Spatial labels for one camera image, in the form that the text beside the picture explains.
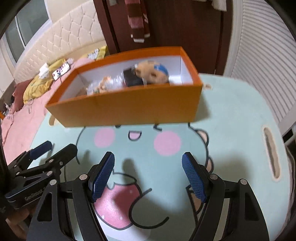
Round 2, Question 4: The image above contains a bubble wrap bundle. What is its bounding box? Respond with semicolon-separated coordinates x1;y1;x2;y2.
105;73;126;91

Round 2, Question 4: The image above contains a dark case with red sword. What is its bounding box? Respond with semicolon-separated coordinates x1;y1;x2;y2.
123;67;144;87

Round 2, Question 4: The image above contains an orange cardboard box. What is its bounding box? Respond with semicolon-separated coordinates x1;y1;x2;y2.
46;47;203;127

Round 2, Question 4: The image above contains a brown bear plush toy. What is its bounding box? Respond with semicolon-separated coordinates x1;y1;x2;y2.
134;60;169;84

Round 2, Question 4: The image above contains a pink blanket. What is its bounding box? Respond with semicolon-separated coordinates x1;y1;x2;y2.
0;58;95;165

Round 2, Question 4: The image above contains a dark red pillow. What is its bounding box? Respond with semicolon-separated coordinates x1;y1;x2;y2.
13;79;32;112

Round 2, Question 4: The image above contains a yellow pillow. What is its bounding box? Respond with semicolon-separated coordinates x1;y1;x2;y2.
23;45;108;104

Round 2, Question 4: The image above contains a white charger adapter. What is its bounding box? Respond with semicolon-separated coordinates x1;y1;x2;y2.
38;63;50;79

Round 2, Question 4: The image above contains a small figurine in box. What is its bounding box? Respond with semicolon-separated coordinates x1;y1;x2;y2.
87;76;111;95

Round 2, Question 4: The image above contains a smartphone on bed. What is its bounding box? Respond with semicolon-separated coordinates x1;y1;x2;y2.
52;61;71;81

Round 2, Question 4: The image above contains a cream tufted headboard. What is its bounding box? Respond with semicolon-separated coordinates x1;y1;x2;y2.
13;1;106;82

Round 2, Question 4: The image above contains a red pink striped scarf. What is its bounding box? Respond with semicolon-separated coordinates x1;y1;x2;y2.
125;0;150;43

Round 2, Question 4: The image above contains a white slatted wardrobe door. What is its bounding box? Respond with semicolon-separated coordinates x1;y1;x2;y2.
224;1;295;133

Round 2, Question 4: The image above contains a dark red wooden door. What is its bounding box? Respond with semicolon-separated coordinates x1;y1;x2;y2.
93;1;233;75

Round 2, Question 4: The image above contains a white knit sweater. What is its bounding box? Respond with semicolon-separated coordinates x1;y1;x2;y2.
212;0;227;11

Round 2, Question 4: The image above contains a window with grey frame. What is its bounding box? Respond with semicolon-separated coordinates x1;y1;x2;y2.
3;0;52;65

